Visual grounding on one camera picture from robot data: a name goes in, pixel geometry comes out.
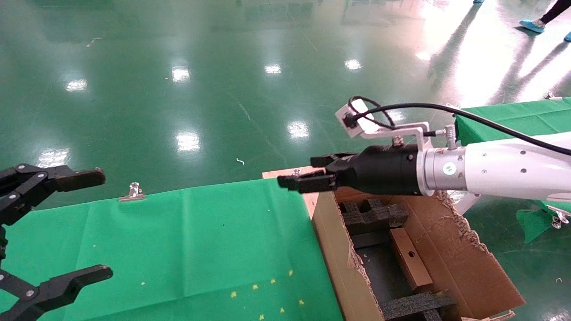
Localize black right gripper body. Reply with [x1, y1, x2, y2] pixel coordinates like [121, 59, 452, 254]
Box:
[328, 145, 422, 197]

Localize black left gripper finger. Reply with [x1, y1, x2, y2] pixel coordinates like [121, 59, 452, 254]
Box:
[0, 264, 113, 321]
[0, 164, 106, 226]

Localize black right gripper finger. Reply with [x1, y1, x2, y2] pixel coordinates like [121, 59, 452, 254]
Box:
[277, 172, 337, 193]
[311, 153, 357, 169]

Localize small cardboard box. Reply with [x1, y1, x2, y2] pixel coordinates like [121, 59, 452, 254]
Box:
[389, 227, 434, 291]

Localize large open cardboard carton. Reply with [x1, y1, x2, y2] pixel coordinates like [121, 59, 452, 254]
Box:
[311, 185, 525, 321]

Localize plywood board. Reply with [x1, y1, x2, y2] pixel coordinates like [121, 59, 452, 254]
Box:
[262, 166, 322, 219]

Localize white table leg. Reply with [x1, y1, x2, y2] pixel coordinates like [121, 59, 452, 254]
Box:
[455, 192, 480, 215]

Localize green tablecloth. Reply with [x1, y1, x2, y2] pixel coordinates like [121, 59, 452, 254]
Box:
[454, 97, 571, 243]
[0, 177, 344, 321]

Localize blue shoe covers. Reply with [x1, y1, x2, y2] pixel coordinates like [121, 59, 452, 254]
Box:
[519, 0, 571, 42]

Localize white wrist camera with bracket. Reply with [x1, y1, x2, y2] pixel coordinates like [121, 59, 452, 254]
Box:
[335, 100, 435, 150]

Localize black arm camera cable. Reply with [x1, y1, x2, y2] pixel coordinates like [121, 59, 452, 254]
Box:
[347, 96, 571, 156]

